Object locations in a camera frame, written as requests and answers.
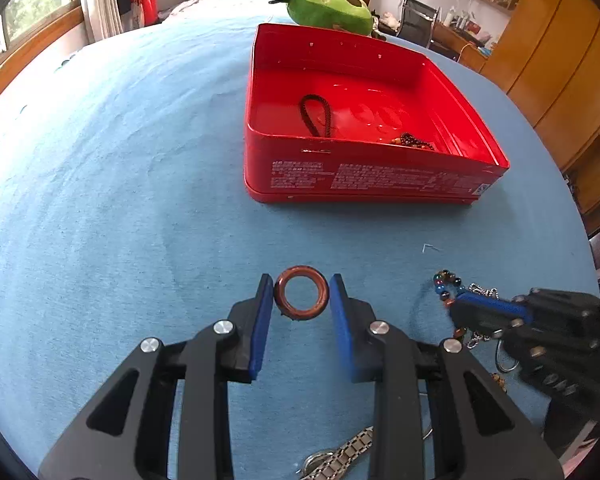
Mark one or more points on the wooden desk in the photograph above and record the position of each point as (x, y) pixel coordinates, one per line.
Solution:
(460, 45)

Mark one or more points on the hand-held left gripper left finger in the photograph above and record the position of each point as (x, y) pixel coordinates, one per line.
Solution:
(260, 330)

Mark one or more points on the green avocado plush toy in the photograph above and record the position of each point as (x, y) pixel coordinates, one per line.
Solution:
(325, 10)

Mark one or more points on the small pink plush toy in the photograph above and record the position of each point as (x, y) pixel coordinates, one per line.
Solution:
(390, 21)

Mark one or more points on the wooden wardrobe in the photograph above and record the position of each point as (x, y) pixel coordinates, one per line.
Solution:
(555, 50)

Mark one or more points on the silver bangle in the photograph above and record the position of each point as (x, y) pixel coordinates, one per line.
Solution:
(500, 360)

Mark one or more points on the black office chair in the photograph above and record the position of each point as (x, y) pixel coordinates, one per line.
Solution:
(417, 17)

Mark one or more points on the red tin box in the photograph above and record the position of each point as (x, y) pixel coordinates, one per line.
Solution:
(380, 180)

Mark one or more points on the wooden framed side window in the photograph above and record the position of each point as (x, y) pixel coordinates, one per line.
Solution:
(30, 5)

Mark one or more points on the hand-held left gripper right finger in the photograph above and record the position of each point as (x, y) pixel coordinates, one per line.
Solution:
(342, 330)

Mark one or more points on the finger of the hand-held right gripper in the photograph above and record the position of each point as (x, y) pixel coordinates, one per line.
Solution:
(530, 355)
(490, 307)

